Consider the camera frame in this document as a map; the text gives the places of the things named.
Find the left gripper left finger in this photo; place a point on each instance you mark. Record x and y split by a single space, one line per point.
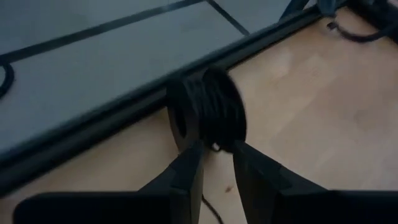
186 180

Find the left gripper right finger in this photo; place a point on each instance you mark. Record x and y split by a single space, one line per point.
258 180

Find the black aluminium table frame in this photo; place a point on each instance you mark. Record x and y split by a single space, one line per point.
93 124

